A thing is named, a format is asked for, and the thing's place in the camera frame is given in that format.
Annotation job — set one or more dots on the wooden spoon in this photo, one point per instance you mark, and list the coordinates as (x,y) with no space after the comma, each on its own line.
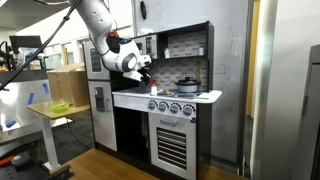
(198,71)

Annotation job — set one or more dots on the black whiteboard eraser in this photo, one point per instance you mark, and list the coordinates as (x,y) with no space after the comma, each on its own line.
(143,10)

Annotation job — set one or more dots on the black monitor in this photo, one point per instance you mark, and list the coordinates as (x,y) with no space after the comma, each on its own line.
(26,43)

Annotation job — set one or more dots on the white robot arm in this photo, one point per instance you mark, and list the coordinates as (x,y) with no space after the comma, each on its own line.
(106,36)

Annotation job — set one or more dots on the grey metal cabinet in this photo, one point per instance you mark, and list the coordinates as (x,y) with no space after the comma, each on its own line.
(308,116)

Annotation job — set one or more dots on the small white shaker bottle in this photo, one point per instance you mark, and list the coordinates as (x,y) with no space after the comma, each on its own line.
(201,50)

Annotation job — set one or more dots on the small brown toy food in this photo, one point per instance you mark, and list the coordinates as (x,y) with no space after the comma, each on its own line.
(166,92)

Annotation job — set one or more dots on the large white whiteboard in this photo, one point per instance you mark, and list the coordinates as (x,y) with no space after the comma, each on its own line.
(230,83)

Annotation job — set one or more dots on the cardboard box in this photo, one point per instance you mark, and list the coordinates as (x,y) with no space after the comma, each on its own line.
(68,85)

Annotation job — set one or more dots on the black white toy kitchen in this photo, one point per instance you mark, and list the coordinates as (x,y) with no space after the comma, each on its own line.
(200,133)

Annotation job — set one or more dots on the grey pot with black lid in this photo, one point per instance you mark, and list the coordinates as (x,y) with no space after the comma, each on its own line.
(187,86)

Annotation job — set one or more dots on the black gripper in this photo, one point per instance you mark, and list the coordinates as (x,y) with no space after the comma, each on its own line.
(145,72)

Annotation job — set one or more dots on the wooden table with white leg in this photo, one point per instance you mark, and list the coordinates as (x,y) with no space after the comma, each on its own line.
(50,116)

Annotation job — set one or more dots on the blue tape strip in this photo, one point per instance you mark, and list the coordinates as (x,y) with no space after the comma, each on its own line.
(30,98)
(46,88)
(11,123)
(4,89)

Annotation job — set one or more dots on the clear plastic container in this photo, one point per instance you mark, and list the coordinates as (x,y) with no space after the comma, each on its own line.
(28,52)

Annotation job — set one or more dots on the tall white fridge door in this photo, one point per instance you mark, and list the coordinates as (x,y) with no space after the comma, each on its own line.
(102,115)

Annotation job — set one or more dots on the white oven door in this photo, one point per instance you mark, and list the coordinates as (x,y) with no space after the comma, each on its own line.
(172,146)

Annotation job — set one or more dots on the grey stove knob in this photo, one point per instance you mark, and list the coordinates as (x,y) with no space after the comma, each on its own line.
(151,105)
(162,106)
(188,110)
(174,108)

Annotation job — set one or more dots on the green plastic bowl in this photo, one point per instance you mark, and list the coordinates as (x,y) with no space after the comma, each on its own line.
(60,107)

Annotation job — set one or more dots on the grey toy microwave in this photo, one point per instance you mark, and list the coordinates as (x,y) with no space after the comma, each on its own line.
(150,45)

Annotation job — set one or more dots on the black base equipment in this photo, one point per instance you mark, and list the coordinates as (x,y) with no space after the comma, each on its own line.
(30,168)

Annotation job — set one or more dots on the white bottle with orange cap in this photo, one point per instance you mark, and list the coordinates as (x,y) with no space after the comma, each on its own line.
(153,89)

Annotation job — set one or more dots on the small white fridge door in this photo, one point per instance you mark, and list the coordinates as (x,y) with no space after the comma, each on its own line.
(94,63)

